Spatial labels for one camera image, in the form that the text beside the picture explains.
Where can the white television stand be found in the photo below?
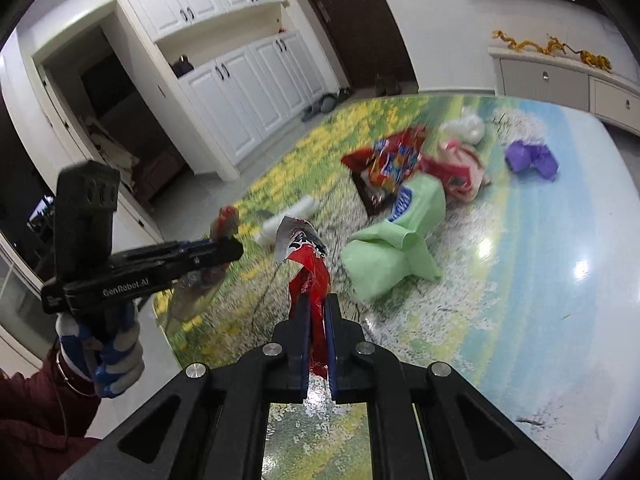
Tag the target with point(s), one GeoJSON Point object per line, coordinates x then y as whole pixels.
{"type": "Point", "coordinates": [540, 80]}

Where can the dark red wrapper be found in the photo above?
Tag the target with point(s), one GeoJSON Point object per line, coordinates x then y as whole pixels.
{"type": "Point", "coordinates": [357, 160]}

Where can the pink red plastic bag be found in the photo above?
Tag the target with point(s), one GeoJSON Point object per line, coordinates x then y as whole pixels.
{"type": "Point", "coordinates": [460, 170]}

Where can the brown shoe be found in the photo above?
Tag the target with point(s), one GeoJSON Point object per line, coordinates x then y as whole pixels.
{"type": "Point", "coordinates": [381, 85]}

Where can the black handbag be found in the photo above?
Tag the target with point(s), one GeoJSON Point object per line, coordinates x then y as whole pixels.
{"type": "Point", "coordinates": [182, 66]}

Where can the small golden dragon ornament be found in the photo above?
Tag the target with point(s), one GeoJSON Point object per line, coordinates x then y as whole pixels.
{"type": "Point", "coordinates": [557, 46]}

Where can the white wall cabinet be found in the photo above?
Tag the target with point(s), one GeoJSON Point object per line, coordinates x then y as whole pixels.
{"type": "Point", "coordinates": [240, 90]}

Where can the white crumpled paper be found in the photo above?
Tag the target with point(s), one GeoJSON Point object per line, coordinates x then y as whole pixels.
{"type": "Point", "coordinates": [287, 217]}

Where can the white plastic bag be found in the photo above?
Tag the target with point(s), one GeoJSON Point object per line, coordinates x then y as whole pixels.
{"type": "Point", "coordinates": [465, 127]}

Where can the grey slipper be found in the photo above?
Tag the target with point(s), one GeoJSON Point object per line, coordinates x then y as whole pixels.
{"type": "Point", "coordinates": [310, 113]}
{"type": "Point", "coordinates": [327, 104]}

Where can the golden tiger ornament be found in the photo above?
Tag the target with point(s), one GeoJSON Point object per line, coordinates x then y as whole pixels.
{"type": "Point", "coordinates": [595, 60]}

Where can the brown entrance door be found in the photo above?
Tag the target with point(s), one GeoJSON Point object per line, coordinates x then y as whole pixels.
{"type": "Point", "coordinates": [360, 20]}

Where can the long golden dragon ornament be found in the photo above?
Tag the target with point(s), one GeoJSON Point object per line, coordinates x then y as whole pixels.
{"type": "Point", "coordinates": [520, 44]}

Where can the red blue snack bag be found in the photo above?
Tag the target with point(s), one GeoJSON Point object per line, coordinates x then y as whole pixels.
{"type": "Point", "coordinates": [397, 160]}

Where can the beige cloth pile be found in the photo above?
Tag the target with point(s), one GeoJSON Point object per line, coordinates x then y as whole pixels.
{"type": "Point", "coordinates": [110, 150]}

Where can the clear wrapper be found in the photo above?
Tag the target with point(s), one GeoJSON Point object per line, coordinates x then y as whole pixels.
{"type": "Point", "coordinates": [192, 295]}

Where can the person's left hand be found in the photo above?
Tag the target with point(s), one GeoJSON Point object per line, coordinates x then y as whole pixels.
{"type": "Point", "coordinates": [127, 360]}

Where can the purple crumpled cloth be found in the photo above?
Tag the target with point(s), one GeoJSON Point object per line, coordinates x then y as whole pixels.
{"type": "Point", "coordinates": [525, 155]}

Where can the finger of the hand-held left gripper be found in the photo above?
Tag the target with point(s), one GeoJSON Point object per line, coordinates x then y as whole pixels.
{"type": "Point", "coordinates": [225, 252]}
{"type": "Point", "coordinates": [197, 246]}

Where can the person's left forearm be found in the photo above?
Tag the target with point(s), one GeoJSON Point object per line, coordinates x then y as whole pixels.
{"type": "Point", "coordinates": [35, 420]}

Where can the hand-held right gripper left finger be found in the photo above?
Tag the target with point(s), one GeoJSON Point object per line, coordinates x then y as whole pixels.
{"type": "Point", "coordinates": [302, 325]}

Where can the red snack wrapper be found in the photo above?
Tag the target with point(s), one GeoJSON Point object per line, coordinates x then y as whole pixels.
{"type": "Point", "coordinates": [307, 270]}

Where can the green plastic bag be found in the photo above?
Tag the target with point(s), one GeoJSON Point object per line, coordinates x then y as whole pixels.
{"type": "Point", "coordinates": [380, 265]}

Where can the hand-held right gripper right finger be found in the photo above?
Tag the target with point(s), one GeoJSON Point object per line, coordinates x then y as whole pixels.
{"type": "Point", "coordinates": [331, 345]}

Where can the dark brown packet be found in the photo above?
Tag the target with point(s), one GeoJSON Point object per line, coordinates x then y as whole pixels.
{"type": "Point", "coordinates": [372, 200]}

